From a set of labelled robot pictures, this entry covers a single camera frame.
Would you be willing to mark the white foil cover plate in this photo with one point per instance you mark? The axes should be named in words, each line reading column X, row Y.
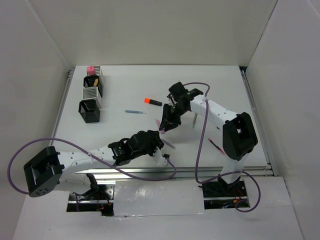
column 162, row 198

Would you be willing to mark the grey green pen refill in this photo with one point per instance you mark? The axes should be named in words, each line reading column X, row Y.
column 194, row 120

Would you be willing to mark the far black slotted container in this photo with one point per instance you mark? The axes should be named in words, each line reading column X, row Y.
column 88, row 81

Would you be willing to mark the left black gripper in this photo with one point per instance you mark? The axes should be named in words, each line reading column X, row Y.
column 156, row 141

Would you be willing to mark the pink orange capped marker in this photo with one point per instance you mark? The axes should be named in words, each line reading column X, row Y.
column 96, row 82

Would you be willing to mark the black slotted container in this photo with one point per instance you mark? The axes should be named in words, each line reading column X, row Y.
column 89, row 111
column 88, row 81

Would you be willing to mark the purple pen refill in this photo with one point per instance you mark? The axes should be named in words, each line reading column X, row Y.
column 167, row 143

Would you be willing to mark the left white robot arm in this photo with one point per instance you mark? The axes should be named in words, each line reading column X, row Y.
column 50, row 167

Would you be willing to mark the orange capped black highlighter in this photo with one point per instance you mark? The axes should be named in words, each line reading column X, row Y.
column 153, row 102

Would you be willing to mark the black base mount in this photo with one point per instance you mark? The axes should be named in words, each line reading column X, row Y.
column 218, row 195
column 97, row 198

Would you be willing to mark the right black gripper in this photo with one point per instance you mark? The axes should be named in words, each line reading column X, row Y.
column 166, row 117

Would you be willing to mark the pink glue stick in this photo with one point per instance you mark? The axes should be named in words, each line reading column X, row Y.
column 91, row 70

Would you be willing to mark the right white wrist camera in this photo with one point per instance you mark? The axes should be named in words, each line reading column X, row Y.
column 171, row 100

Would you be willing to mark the red pen refill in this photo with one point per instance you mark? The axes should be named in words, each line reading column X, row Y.
column 216, row 146

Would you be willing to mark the blue pen refill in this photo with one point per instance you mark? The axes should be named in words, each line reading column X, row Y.
column 134, row 112

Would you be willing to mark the aluminium front rail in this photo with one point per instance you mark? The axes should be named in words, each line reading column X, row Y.
column 182, row 173

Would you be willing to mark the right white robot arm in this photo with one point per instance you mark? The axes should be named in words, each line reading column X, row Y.
column 238, row 135

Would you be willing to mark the aluminium rail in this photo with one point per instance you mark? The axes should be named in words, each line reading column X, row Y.
column 261, row 133
column 182, row 173

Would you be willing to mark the near white slotted container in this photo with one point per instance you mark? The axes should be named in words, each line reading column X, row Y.
column 92, row 93

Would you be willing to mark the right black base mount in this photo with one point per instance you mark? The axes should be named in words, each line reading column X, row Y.
column 218, row 195

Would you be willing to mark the aluminium right rail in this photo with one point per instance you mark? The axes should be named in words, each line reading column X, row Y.
column 261, row 133

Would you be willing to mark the white slotted container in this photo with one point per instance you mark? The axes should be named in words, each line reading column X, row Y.
column 98, row 70
column 92, row 93

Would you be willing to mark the far white slotted container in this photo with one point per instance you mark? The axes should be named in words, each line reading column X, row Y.
column 98, row 70

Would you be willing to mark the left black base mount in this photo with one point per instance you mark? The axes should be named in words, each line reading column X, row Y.
column 97, row 198

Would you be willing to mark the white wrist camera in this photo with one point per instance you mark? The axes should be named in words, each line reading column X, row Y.
column 161, row 160
column 171, row 100

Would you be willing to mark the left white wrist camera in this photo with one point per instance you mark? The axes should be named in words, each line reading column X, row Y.
column 161, row 160

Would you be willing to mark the near black slotted container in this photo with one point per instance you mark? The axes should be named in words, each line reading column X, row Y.
column 89, row 111

